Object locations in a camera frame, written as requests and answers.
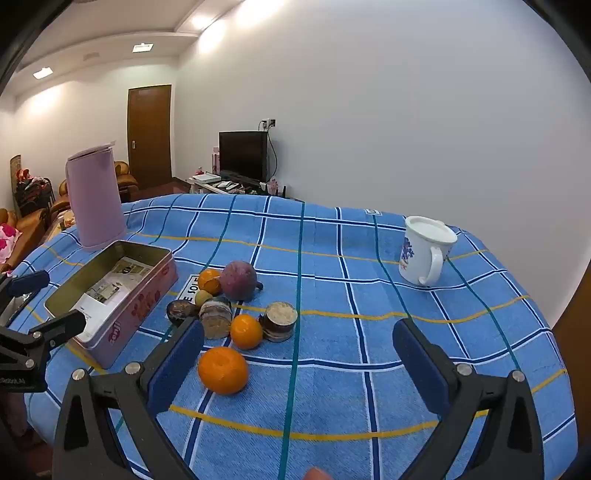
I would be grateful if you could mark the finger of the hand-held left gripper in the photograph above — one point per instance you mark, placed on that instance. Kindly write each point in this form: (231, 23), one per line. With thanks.
(60, 326)
(27, 282)

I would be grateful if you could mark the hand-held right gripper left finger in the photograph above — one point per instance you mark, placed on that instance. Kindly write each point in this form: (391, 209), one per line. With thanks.
(178, 364)

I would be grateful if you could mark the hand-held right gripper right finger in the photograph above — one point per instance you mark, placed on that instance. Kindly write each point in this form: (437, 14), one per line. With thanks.
(420, 369)

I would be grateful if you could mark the large orange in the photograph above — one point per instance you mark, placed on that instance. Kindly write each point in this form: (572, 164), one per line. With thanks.
(223, 370)

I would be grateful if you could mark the dark brown round fruit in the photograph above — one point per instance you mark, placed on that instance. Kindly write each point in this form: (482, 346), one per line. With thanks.
(179, 310)

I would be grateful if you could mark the purple sugarcane piece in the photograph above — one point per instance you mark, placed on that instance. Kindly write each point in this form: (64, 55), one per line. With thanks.
(215, 318)

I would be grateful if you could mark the small yellow-green fruit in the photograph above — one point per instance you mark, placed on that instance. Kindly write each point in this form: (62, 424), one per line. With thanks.
(201, 298)

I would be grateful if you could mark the pink metal tin box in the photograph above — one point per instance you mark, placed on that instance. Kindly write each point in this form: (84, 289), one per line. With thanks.
(134, 309)

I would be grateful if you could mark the small orange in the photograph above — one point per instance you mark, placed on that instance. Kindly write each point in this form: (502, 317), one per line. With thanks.
(246, 331)

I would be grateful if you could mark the partly peeled orange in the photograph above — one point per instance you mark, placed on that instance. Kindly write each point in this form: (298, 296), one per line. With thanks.
(210, 280)

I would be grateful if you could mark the purple round root vegetable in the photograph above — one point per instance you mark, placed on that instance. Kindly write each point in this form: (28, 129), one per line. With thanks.
(238, 281)

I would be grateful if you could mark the round tin with rice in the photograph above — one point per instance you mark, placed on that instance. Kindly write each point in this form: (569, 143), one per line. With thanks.
(279, 323)

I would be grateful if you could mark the person's right hand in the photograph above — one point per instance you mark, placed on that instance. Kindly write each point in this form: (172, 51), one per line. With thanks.
(316, 474)

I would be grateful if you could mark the pink floral cushion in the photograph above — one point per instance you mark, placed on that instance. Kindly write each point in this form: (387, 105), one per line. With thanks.
(7, 242)

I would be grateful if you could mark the brown leather sofa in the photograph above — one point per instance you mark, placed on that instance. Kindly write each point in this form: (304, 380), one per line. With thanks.
(27, 219)

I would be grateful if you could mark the dark cluttered rack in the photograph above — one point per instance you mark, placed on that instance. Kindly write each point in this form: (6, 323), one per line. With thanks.
(32, 191)

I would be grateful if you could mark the blue checked blanket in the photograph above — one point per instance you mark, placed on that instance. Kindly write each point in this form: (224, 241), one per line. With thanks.
(346, 300)

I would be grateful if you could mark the pink electric kettle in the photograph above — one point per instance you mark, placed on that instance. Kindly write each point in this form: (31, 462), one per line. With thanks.
(94, 203)

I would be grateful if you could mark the white mug with blue print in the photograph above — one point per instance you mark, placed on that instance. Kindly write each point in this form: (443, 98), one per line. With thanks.
(415, 258)

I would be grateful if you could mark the brown leather armchair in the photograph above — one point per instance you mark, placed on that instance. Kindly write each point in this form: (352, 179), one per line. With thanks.
(125, 179)

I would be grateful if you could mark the white television stand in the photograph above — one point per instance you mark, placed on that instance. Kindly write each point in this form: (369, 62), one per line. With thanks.
(207, 187)

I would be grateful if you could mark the brown wooden door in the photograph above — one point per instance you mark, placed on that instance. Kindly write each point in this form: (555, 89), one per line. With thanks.
(150, 138)

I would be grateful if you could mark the white set-top box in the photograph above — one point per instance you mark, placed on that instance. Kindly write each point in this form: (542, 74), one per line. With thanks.
(205, 177)

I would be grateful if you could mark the square ceiling light panel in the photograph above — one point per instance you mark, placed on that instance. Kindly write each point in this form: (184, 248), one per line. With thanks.
(42, 72)
(142, 47)

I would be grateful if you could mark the black television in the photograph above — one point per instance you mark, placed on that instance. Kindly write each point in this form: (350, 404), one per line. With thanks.
(242, 154)

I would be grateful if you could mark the brown wall hanging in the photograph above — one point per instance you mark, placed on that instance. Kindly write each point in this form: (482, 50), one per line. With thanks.
(16, 168)

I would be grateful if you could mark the white wall socket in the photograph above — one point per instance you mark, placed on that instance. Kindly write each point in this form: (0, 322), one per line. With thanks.
(268, 123)

